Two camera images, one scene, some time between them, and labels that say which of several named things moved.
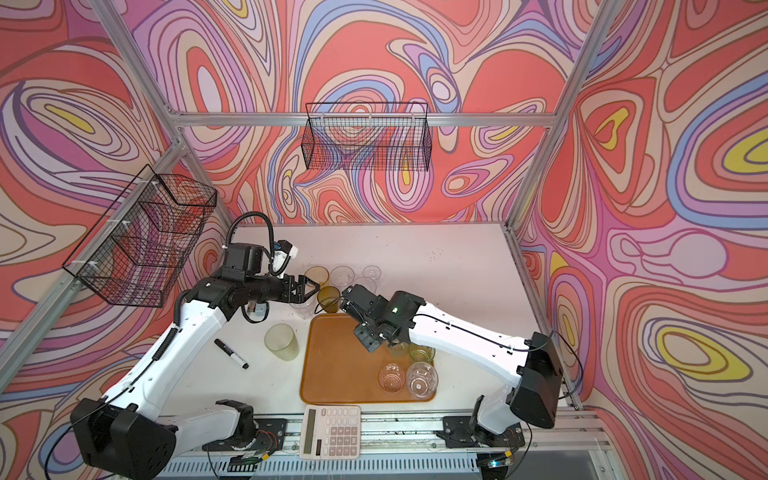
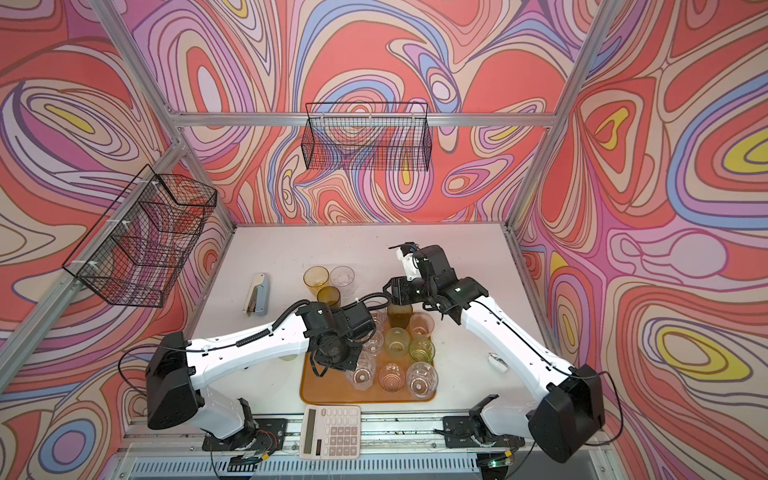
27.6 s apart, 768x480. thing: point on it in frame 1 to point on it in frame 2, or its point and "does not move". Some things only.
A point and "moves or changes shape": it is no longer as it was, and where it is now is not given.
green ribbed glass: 419,353 does not move
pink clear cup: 391,377 does not move
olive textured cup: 328,297 does not move
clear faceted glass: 422,380 does not move
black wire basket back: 367,136 does not move
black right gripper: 362,333 to 399,287
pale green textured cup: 401,350 does not move
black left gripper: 299,286 to 351,366
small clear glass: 371,272 moves or changes shape
